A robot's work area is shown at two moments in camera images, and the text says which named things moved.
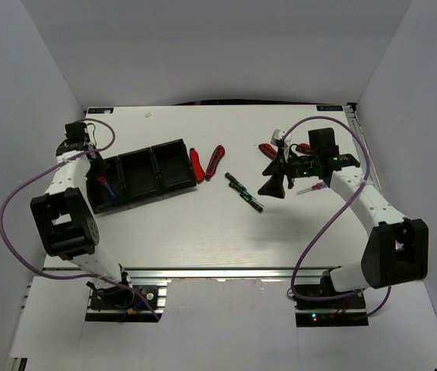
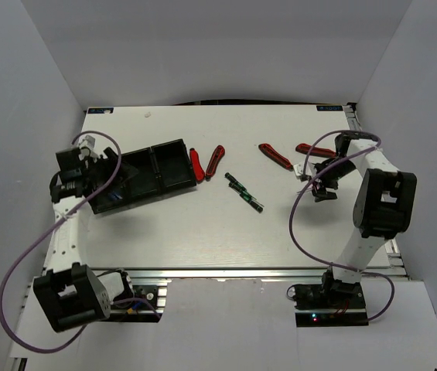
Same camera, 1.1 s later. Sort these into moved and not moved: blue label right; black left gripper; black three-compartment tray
Moved: black left gripper
Not moved: blue label right; black three-compartment tray
